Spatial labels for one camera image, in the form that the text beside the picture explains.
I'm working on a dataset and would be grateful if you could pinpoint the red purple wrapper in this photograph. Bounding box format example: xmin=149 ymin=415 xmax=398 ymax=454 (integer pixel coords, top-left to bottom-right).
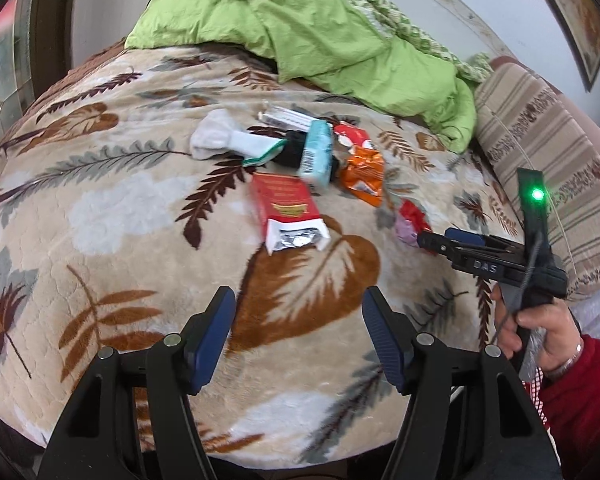
xmin=394 ymin=200 xmax=431 ymax=247

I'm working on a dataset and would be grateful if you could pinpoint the red white snack bag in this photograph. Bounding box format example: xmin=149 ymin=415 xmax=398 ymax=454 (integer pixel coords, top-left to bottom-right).
xmin=334 ymin=122 xmax=374 ymax=150

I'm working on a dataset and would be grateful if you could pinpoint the teal cartoon tissue pack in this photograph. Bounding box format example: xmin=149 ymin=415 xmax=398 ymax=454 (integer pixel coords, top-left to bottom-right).
xmin=298 ymin=119 xmax=332 ymax=188

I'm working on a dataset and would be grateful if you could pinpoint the red cigarette pack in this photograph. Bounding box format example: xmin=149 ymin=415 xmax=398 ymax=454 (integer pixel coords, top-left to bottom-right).
xmin=251 ymin=172 xmax=330 ymax=255

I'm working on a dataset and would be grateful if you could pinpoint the red sleeve forearm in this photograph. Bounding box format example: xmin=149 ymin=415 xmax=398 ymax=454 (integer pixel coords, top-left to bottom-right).
xmin=527 ymin=335 xmax=600 ymax=479

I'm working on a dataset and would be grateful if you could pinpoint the person's right hand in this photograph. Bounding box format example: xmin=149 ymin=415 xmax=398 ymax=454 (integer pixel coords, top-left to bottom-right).
xmin=491 ymin=285 xmax=583 ymax=374

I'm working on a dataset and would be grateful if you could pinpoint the orange crumpled wrapper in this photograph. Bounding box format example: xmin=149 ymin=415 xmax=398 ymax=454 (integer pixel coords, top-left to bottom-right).
xmin=339 ymin=145 xmax=385 ymax=207

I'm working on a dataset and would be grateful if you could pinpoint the striped floral headboard cushion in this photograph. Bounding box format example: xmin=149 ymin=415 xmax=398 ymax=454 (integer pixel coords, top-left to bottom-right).
xmin=475 ymin=56 xmax=600 ymax=301

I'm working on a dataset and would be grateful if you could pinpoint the black sock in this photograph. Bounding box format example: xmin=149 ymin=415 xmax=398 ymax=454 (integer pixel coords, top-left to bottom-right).
xmin=274 ymin=129 xmax=340 ymax=183

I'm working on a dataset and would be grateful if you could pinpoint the white medicine box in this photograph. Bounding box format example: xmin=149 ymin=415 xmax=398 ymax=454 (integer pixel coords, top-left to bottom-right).
xmin=258 ymin=101 xmax=315 ymax=132

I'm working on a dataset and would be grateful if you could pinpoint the green quilt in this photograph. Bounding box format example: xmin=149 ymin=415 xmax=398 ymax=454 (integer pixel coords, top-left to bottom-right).
xmin=125 ymin=0 xmax=492 ymax=154

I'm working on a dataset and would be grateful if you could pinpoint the stained glass window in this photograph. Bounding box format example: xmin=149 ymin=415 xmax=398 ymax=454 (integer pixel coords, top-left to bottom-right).
xmin=0 ymin=0 xmax=34 ymax=144

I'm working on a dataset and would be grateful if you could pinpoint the framed wall picture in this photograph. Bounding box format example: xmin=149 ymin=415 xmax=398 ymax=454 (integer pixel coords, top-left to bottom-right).
xmin=546 ymin=0 xmax=600 ymax=92

